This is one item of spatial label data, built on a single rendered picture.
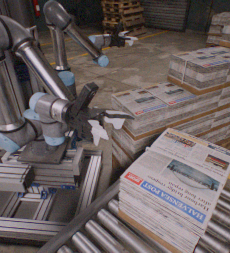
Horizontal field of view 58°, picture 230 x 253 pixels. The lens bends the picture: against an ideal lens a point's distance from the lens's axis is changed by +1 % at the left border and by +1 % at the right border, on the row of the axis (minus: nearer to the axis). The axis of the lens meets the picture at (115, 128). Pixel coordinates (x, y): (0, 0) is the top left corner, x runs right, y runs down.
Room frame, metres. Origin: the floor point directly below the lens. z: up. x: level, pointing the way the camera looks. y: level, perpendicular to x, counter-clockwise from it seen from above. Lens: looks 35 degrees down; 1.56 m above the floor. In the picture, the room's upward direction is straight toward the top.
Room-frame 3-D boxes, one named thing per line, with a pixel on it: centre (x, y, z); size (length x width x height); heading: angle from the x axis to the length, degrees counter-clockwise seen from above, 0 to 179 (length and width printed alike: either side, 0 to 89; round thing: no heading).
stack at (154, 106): (1.64, -0.56, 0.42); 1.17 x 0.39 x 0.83; 119
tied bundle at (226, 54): (1.85, -0.94, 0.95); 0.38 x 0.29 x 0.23; 29
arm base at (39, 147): (0.88, 0.39, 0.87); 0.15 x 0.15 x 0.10
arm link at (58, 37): (1.50, 0.39, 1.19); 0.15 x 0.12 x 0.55; 20
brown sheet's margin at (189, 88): (1.71, -0.68, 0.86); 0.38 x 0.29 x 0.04; 28
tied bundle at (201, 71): (1.71, -0.68, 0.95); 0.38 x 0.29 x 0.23; 28
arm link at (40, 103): (0.63, 0.23, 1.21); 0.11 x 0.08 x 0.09; 59
